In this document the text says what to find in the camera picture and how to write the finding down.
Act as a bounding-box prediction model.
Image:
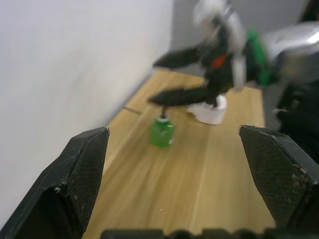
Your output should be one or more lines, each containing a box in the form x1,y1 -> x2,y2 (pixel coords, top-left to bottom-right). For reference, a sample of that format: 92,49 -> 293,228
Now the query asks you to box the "green liquid bottle with wick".
149,106 -> 176,148

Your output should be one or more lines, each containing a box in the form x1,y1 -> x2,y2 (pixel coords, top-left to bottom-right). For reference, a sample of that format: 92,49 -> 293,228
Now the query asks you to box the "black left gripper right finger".
238,125 -> 319,239

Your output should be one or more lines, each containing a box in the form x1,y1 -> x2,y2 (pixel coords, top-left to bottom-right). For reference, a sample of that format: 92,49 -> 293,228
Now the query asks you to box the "green plastic object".
245,27 -> 273,87

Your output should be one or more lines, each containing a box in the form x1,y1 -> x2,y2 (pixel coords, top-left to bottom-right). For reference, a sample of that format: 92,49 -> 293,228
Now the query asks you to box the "dark robot body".
273,79 -> 319,165

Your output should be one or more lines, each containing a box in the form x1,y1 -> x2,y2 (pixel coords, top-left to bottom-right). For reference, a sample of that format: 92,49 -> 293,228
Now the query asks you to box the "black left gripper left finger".
0,126 -> 111,239

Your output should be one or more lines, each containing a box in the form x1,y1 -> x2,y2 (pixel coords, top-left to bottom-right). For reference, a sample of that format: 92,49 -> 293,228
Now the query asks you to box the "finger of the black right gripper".
148,85 -> 209,107
152,44 -> 208,69

